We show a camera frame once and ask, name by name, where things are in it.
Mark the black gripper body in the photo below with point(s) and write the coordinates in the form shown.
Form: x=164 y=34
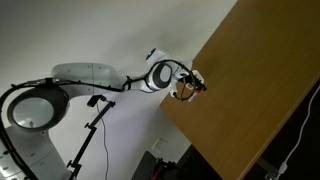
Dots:
x=186 y=85

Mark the red marker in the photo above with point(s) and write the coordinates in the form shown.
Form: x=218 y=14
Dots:
x=198 y=92

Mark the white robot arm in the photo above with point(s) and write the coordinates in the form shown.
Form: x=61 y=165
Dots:
x=83 y=73

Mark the grey metal table leg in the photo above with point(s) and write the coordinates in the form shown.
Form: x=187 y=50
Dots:
x=266 y=166

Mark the white wall outlet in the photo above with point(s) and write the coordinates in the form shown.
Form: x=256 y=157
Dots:
x=159 y=145

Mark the black camera stand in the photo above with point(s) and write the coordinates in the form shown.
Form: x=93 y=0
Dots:
x=75 y=168

